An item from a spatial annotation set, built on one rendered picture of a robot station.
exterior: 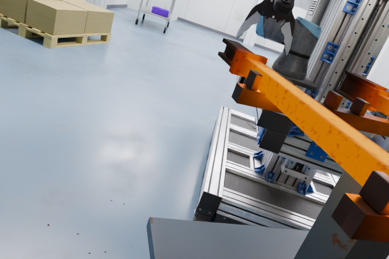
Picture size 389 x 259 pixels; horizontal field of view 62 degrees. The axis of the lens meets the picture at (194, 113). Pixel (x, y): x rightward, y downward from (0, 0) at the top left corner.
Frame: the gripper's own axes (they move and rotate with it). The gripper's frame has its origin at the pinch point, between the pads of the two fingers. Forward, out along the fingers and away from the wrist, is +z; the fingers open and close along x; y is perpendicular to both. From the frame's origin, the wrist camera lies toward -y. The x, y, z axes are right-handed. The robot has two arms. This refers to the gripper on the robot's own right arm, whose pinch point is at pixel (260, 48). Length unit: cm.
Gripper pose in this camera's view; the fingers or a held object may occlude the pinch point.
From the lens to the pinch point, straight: 95.1
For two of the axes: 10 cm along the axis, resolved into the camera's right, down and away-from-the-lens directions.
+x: -9.4, -3.3, 0.3
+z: -3.0, 8.9, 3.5
